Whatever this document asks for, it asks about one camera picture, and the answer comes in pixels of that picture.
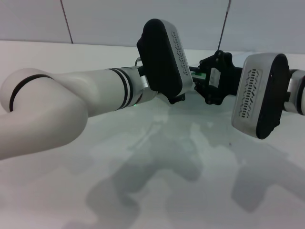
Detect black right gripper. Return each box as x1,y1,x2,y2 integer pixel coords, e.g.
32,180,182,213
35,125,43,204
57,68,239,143
193,50,246,105

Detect clear green-zipper document bag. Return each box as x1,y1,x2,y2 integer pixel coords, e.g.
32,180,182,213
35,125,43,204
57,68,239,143
189,66,207,82

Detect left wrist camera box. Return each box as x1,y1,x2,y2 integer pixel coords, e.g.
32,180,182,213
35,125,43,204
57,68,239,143
136,19,193,100

